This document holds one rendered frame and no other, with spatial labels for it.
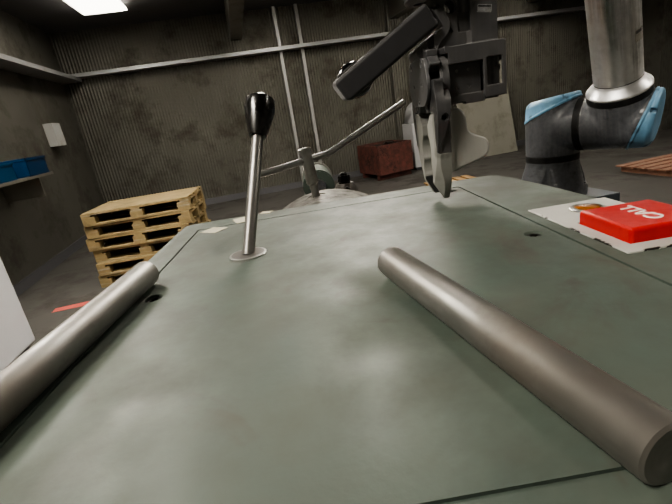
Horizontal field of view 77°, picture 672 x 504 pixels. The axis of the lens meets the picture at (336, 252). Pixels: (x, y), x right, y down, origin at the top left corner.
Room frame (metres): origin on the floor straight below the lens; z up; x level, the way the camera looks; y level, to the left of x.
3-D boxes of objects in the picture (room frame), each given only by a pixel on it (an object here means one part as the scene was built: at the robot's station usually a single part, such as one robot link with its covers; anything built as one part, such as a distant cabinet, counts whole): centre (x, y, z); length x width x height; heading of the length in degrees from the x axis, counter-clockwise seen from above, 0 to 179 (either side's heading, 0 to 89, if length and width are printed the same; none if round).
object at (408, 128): (8.81, -2.10, 0.65); 0.64 x 0.54 x 1.30; 100
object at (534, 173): (1.01, -0.55, 1.15); 0.15 x 0.15 x 0.10
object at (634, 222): (0.30, -0.23, 1.26); 0.06 x 0.06 x 0.02; 1
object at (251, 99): (0.47, 0.05, 1.38); 0.04 x 0.03 x 0.05; 1
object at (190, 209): (4.62, 1.94, 0.39); 1.11 x 0.76 x 0.79; 92
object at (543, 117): (1.01, -0.55, 1.27); 0.13 x 0.12 x 0.14; 41
